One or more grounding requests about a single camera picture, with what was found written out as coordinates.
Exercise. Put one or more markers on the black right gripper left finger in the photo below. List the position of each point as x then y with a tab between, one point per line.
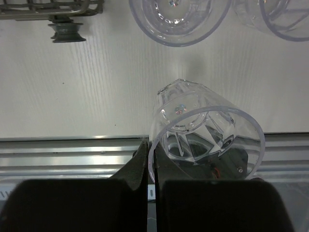
114	204

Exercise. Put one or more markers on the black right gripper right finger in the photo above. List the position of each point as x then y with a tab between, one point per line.
184	204

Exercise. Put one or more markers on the grey wire dish rack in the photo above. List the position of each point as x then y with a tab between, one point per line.
59	13

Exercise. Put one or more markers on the clear glass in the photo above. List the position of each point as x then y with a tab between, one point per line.
186	111
286	19
179	23

